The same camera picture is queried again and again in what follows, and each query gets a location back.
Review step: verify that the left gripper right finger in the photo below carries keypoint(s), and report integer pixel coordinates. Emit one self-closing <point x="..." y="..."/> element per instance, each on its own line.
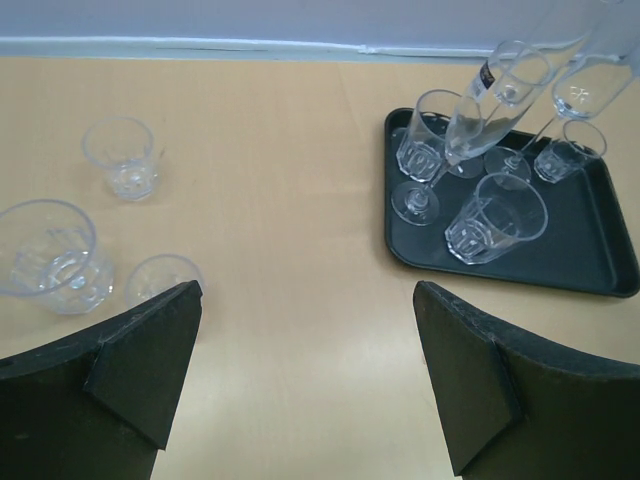
<point x="515" y="405"/>

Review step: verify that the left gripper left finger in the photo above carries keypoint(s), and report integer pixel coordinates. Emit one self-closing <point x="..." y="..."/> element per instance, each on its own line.
<point x="100" y="403"/>

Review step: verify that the small shot glass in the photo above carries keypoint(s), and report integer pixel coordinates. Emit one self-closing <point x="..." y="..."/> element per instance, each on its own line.
<point x="157" y="274"/>
<point x="123" y="148"/>

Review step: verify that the wide clear cup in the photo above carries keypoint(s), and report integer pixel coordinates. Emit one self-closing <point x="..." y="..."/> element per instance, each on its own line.
<point x="51" y="255"/>

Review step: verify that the large faceted tumbler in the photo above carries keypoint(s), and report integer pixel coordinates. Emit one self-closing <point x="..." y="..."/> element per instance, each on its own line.
<point x="502" y="213"/>

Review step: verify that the faceted tumbler glass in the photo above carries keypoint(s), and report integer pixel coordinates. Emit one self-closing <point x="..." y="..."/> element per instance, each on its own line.
<point x="421" y="153"/>

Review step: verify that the clear wine glass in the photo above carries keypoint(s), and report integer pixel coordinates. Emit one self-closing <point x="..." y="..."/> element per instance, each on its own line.
<point x="417" y="206"/>

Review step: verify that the etched stemmed glass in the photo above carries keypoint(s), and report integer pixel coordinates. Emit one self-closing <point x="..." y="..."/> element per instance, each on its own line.
<point x="517" y="72"/>

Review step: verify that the tall champagne flute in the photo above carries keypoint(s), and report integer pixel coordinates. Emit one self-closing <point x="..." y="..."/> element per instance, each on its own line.
<point x="601" y="70"/>

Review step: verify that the black plastic tray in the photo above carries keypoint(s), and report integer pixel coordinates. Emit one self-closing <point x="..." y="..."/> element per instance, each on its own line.
<point x="586" y="246"/>

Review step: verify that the aluminium table frame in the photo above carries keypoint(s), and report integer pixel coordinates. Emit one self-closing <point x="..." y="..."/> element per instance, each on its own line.
<point x="182" y="48"/>

